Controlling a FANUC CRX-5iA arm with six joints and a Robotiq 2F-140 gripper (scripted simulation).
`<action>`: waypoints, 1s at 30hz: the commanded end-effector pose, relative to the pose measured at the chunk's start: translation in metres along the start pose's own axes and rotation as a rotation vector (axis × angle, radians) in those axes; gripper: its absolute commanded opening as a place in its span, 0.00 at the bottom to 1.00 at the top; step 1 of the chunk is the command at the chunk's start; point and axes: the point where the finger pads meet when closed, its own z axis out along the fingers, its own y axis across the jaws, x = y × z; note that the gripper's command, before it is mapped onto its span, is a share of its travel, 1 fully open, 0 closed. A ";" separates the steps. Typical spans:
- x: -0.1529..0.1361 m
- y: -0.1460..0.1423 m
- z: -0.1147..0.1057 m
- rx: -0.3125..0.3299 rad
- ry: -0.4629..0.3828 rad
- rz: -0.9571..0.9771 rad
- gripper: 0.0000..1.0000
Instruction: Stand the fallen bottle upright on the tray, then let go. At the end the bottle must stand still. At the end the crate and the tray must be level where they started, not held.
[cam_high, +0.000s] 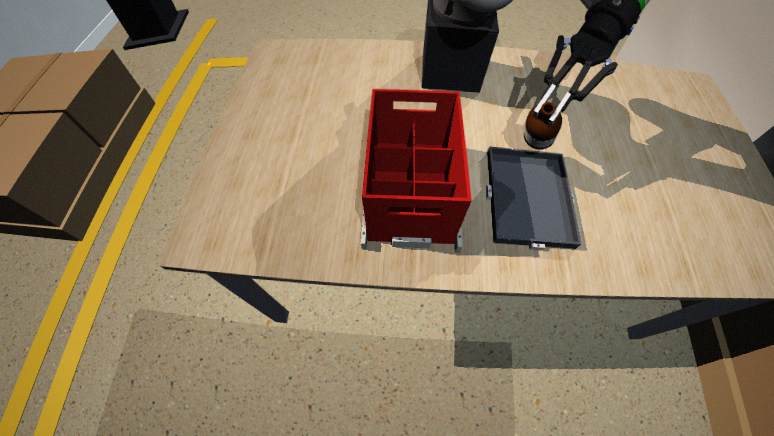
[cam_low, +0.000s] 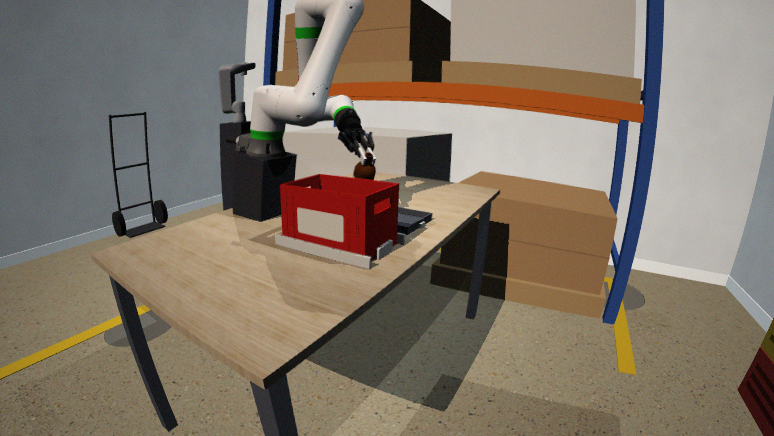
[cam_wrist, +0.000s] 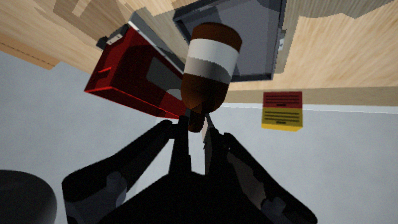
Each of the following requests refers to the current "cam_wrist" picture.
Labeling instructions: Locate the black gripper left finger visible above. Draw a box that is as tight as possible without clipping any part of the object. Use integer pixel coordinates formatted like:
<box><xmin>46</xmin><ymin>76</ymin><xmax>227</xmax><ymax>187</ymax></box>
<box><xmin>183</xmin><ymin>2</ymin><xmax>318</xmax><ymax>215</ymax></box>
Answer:
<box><xmin>61</xmin><ymin>108</ymin><xmax>195</xmax><ymax>224</ymax></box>

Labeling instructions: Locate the red divided crate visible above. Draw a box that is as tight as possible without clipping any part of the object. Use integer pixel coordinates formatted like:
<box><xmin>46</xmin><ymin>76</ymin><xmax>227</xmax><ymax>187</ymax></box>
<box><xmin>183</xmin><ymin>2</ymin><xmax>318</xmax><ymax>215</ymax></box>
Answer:
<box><xmin>84</xmin><ymin>26</ymin><xmax>187</xmax><ymax>119</ymax></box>

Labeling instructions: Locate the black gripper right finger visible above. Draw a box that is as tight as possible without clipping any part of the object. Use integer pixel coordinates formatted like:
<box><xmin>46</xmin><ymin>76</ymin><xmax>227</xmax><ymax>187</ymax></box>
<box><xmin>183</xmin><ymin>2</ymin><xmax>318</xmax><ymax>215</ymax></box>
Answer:
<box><xmin>201</xmin><ymin>113</ymin><xmax>318</xmax><ymax>224</ymax></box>

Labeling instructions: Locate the brown glass bottle with white label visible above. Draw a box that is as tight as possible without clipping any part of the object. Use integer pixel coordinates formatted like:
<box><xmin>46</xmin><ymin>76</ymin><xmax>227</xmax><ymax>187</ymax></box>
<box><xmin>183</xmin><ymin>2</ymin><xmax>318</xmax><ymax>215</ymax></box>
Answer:
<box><xmin>180</xmin><ymin>22</ymin><xmax>242</xmax><ymax>133</ymax></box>

